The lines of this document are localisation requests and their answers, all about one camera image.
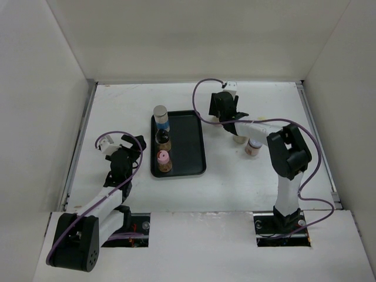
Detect black round cap spice bottle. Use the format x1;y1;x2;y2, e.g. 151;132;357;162
155;129;172;152

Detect black flip cap spice bottle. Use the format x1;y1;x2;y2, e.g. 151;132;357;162
233;135;248;144

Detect silver lid blue label jar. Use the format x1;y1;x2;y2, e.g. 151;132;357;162
153;105;170;132

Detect pink cap spice bottle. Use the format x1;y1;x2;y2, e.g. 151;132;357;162
157;150;172;173

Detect black knob cap spice bottle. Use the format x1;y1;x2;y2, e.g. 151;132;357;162
210;116;221;127

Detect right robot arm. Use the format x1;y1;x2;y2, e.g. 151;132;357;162
209;92;312;233

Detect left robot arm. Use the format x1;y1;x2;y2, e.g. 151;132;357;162
46;132;146;272

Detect red label clear lid jar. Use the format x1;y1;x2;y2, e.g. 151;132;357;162
245;139;263;157

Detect black rectangular plastic tray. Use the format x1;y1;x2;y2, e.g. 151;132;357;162
150;110;206;178

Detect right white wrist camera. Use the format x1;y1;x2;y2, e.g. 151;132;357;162
222;81;237;97

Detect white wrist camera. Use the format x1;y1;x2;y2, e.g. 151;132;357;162
98;135;120;156
222;81;237;97

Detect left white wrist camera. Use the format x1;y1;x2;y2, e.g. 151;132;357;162
98;135;120;156

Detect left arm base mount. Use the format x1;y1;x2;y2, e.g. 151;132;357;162
102;206;151;248

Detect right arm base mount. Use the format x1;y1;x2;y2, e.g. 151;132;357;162
253;210;311;247

